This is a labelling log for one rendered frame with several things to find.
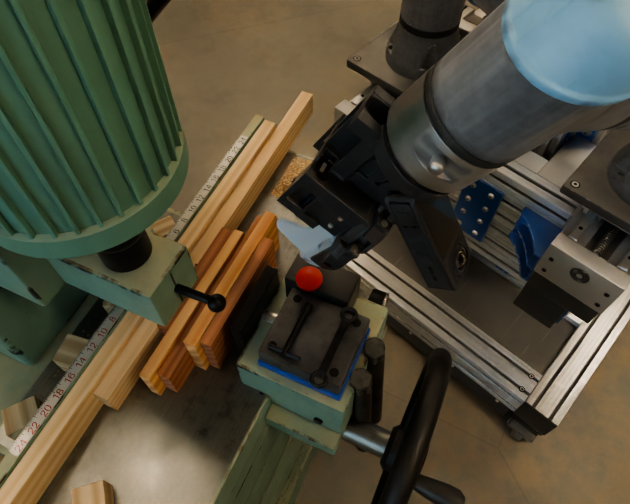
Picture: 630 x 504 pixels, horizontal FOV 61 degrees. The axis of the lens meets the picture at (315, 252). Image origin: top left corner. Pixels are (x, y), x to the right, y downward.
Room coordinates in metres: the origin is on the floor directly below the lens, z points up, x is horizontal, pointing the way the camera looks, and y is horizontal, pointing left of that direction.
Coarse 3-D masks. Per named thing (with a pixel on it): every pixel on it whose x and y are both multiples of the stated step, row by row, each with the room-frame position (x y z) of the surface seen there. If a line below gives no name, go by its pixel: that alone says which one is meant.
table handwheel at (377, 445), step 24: (432, 360) 0.24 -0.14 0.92; (432, 384) 0.20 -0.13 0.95; (408, 408) 0.24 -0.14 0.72; (432, 408) 0.17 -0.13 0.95; (360, 432) 0.18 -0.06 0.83; (384, 432) 0.18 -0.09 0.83; (408, 432) 0.15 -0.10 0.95; (432, 432) 0.15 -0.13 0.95; (384, 456) 0.15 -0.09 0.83; (408, 456) 0.12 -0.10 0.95; (384, 480) 0.14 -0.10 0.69; (408, 480) 0.10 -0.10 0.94
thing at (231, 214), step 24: (312, 96) 0.69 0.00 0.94; (288, 120) 0.63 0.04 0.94; (288, 144) 0.60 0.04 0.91; (264, 168) 0.53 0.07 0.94; (240, 192) 0.48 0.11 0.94; (216, 216) 0.44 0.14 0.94; (240, 216) 0.46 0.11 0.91; (144, 336) 0.26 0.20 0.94; (120, 360) 0.23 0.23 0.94; (144, 360) 0.24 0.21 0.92; (120, 384) 0.21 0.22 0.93
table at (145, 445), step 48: (288, 240) 0.43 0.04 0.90; (144, 384) 0.22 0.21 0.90; (192, 384) 0.22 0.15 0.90; (240, 384) 0.22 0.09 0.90; (96, 432) 0.16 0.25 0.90; (144, 432) 0.16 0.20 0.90; (192, 432) 0.16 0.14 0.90; (240, 432) 0.16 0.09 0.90; (288, 432) 0.17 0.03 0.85; (336, 432) 0.17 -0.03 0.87; (96, 480) 0.11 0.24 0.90; (144, 480) 0.11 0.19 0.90; (192, 480) 0.11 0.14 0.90
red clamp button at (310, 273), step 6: (300, 270) 0.31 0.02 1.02; (306, 270) 0.30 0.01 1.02; (312, 270) 0.30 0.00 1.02; (318, 270) 0.31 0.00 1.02; (300, 276) 0.30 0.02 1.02; (306, 276) 0.30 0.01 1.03; (312, 276) 0.30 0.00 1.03; (318, 276) 0.30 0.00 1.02; (300, 282) 0.29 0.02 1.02; (306, 282) 0.29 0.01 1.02; (312, 282) 0.29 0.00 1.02; (318, 282) 0.29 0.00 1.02; (300, 288) 0.29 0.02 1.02; (306, 288) 0.28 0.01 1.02; (312, 288) 0.28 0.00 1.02
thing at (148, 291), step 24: (168, 240) 0.31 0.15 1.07; (72, 264) 0.29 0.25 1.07; (96, 264) 0.29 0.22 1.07; (144, 264) 0.29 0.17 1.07; (168, 264) 0.29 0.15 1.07; (192, 264) 0.31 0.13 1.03; (96, 288) 0.28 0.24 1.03; (120, 288) 0.26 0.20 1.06; (144, 288) 0.26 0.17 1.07; (168, 288) 0.27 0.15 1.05; (144, 312) 0.25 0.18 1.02; (168, 312) 0.26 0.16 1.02
